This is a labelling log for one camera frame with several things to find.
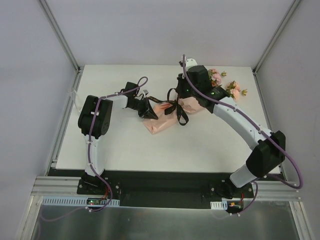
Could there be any left white cable duct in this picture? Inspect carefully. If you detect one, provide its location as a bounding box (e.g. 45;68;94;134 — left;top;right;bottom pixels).
42;196;109;208

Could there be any white cable duct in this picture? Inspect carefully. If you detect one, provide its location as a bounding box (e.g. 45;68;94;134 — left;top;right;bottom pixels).
42;196;109;208
210;200;228;211

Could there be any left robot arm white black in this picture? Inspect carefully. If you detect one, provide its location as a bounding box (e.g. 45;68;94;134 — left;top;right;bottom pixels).
77;82;158;195

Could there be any right aluminium corner post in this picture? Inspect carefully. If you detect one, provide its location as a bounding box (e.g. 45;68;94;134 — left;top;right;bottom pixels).
252;0;302;76

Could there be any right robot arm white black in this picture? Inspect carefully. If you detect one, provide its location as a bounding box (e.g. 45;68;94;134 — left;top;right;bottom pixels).
175;65;286;199

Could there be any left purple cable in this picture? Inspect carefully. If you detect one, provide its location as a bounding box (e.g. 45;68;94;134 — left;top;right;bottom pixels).
39;76;148;222

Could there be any artificial flower bouquet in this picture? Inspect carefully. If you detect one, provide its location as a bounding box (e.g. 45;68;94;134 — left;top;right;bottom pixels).
207;68;248;101

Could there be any clear glass vase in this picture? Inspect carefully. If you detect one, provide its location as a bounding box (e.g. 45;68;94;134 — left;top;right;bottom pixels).
67;87;83;113

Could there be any pink wrapping paper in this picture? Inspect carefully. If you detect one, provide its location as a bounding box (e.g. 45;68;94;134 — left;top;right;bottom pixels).
142;97;205;135

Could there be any aluminium front rail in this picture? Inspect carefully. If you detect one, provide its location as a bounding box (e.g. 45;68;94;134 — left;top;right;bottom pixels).
31;176;302;202

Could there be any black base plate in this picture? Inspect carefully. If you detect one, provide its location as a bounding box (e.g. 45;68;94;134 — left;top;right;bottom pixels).
46;167;287;210

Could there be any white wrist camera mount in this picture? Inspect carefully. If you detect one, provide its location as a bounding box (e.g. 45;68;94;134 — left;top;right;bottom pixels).
184;58;198;70

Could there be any left aluminium corner post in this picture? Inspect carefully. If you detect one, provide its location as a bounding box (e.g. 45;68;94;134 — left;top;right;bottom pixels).
37;0;85;73

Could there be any aluminium corner post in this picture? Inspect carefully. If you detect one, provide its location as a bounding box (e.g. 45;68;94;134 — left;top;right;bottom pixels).
252;0;302;76
37;0;85;73

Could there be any right white cable duct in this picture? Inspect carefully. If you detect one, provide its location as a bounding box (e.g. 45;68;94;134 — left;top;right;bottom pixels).
210;200;228;211

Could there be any purple cable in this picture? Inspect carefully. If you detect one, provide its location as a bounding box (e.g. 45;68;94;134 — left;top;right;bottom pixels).
39;76;148;222
181;53;305;218

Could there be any black ribbon gold lettering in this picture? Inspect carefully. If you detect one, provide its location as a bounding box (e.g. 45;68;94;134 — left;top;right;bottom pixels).
147;88;189;126

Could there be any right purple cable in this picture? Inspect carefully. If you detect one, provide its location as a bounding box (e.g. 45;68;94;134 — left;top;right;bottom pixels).
181;53;305;218

